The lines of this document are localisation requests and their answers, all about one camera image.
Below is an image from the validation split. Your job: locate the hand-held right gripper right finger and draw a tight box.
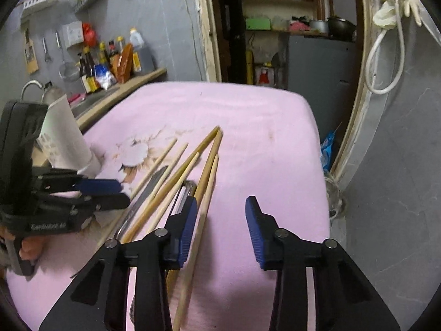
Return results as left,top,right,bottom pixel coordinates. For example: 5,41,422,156
245,196,402,331

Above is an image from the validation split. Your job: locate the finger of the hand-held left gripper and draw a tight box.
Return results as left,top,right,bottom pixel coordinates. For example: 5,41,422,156
34,193,131,219
33,169,123,196

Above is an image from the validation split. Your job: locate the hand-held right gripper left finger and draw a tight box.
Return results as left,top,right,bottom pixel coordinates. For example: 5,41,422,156
38,196,200,331

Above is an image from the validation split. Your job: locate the light bamboo chopstick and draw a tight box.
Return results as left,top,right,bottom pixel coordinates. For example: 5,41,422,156
136,142,189,214
143,152,201,235
172,154,220,331
101,138,178,240

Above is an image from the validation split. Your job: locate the white plastic utensil holder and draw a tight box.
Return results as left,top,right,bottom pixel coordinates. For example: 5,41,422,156
36,95,103,178

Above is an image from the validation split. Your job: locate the dark bamboo chopstick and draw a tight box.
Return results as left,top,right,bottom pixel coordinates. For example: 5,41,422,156
165,131,224,287
120,126,221,244

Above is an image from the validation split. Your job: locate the person's left hand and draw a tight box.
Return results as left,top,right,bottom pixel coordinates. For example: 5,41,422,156
19,235,45,262

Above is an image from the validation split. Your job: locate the steel kitchen knife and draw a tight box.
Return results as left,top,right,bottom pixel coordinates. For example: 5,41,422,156
112,166,169,240

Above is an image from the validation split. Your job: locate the chrome sink faucet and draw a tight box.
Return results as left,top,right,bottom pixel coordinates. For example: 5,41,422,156
21,80,66,106

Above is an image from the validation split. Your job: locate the pink floral table cloth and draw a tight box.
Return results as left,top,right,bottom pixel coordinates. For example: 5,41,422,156
7,81,331,331

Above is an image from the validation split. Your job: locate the dark soy sauce bottle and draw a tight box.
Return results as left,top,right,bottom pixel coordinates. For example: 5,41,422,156
84,46,100,92
79,53,92,94

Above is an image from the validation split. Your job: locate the blue and white bag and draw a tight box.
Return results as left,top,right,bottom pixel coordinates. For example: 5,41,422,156
95,64,117,90

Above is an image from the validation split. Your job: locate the blue plastic packet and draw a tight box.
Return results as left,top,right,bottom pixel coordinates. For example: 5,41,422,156
320,131,336,171

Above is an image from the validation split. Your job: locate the orange brown packet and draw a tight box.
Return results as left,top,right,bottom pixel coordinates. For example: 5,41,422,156
115,43,134,83

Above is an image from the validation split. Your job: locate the yellow capped sauce bottle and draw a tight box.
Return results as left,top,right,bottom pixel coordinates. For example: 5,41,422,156
99,42,111,73

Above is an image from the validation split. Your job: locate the clear oil jug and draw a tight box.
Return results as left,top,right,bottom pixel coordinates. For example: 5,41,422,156
129,28,145,73

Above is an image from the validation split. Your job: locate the grey cabinet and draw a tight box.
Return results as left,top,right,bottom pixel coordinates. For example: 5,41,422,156
285,34,361,135

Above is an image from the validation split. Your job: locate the green box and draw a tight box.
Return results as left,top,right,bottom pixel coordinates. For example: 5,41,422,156
245,17,271,31

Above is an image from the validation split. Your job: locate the small metal pot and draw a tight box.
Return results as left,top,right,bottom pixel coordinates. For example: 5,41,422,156
309,19,329,34

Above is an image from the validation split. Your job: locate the black cooking pot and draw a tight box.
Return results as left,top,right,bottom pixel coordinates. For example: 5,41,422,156
327,17,357,40

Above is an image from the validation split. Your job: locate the wooden pantry shelf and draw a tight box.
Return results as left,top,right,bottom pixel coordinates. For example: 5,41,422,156
241,0,331,37

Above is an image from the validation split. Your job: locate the wooden wall board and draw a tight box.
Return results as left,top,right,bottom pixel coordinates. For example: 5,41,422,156
22,21,39,74

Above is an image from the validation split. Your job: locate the white wall box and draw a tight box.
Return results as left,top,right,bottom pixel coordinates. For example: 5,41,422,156
62,21,84,47

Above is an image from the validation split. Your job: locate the worn wooden door frame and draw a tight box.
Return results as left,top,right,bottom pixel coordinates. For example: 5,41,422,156
193,0,380,187

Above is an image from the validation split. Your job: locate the white hose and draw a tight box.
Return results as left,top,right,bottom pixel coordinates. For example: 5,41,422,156
364,0,405,95

